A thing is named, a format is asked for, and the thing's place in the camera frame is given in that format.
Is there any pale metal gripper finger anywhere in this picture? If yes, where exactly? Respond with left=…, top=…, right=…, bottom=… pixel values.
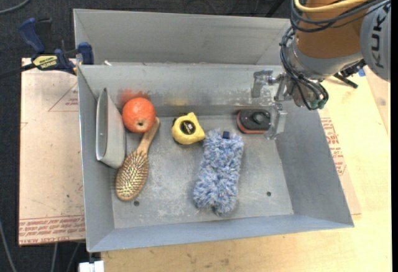
left=251, top=70, right=275, bottom=99
left=264, top=103, right=289, bottom=141

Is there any black and red oval device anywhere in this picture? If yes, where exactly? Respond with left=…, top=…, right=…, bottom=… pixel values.
left=236, top=108, right=273, bottom=135

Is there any blue fluffy duster head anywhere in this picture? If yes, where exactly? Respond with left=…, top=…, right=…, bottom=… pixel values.
left=192, top=128, right=244, bottom=217

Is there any yellow tape measure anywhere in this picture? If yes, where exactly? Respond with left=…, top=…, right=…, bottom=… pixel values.
left=170, top=111, right=206, bottom=146

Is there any grey metal bin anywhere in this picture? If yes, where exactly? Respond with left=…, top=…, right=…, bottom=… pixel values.
left=73, top=8, right=355, bottom=253

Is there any orange fruit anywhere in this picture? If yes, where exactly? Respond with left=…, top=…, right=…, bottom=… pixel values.
left=121, top=96, right=157, bottom=134

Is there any wooden hairbrush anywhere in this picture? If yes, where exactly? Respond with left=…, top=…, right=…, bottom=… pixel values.
left=114, top=117, right=161, bottom=202

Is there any white oblong dish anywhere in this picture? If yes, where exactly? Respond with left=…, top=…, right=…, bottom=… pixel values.
left=95, top=87, right=127, bottom=169

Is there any brown cardboard board, red print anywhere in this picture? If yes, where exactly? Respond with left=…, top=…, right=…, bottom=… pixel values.
left=18, top=57, right=363, bottom=246

